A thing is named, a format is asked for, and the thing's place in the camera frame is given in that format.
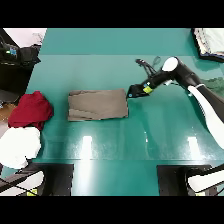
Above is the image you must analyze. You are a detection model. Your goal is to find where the brown T-shirt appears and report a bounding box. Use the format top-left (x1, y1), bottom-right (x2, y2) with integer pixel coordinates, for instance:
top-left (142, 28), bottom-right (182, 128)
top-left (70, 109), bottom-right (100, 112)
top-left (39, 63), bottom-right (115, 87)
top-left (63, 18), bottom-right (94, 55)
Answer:
top-left (67, 88), bottom-right (130, 122)

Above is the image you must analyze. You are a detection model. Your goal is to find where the black mounting plate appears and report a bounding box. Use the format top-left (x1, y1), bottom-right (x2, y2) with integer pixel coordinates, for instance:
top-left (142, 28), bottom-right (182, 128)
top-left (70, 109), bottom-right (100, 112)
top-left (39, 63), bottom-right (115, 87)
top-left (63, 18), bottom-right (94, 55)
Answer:
top-left (156, 164), bottom-right (214, 197)
top-left (40, 162), bottom-right (75, 197)

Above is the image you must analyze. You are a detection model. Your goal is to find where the red garment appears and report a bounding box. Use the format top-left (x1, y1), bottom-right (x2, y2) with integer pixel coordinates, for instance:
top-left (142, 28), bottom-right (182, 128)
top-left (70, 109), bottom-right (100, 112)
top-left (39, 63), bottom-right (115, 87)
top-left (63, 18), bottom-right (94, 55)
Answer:
top-left (7, 90), bottom-right (55, 131)

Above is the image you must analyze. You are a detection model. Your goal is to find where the white folded garment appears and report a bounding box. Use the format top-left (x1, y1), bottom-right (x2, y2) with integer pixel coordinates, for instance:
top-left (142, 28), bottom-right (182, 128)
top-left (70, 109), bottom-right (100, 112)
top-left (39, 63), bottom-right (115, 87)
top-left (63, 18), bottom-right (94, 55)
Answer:
top-left (194, 28), bottom-right (224, 56)

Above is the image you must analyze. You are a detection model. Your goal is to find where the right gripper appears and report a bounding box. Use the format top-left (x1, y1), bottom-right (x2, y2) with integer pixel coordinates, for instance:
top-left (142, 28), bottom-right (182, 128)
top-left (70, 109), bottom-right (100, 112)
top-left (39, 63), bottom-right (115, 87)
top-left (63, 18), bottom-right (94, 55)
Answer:
top-left (126, 80), bottom-right (155, 100)

